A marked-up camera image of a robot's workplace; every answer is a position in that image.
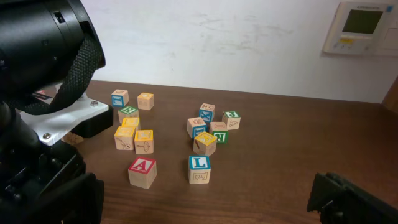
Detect yellow block cluster lower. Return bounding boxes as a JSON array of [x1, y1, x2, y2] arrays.
[[114, 126, 136, 151]]

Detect yellow tilted block right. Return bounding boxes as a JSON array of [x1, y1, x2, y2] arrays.
[[193, 132, 217, 156]]

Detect wooden block green R side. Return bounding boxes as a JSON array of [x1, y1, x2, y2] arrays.
[[209, 121, 228, 144]]

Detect red A block right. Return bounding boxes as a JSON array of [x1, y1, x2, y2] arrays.
[[128, 156, 157, 189]]

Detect wooden block blue X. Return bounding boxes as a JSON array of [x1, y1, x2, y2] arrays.
[[199, 103, 216, 123]]

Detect yellow block cluster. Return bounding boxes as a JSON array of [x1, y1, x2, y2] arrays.
[[121, 117, 141, 130], [134, 130, 154, 154], [114, 126, 136, 151]]

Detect blue L block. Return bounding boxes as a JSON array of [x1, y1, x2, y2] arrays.
[[188, 155, 211, 184]]

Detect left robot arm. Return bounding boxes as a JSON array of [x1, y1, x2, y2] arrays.
[[1, 0, 105, 223]]

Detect wooden block blue side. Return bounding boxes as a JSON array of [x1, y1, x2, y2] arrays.
[[111, 89, 129, 107]]

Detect wooden block blue corner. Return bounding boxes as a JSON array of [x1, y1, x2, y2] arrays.
[[187, 117, 207, 139]]

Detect green J block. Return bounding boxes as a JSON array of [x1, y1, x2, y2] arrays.
[[222, 111, 241, 130]]

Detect wall thermostat panel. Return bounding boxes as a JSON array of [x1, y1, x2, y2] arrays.
[[323, 1, 397, 57]]

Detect yellow block cluster upper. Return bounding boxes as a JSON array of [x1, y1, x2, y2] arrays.
[[121, 117, 141, 130]]

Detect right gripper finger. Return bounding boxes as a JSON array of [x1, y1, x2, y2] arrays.
[[307, 172, 397, 224]]

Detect yellow block cluster right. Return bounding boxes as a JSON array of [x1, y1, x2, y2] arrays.
[[134, 130, 154, 154]]

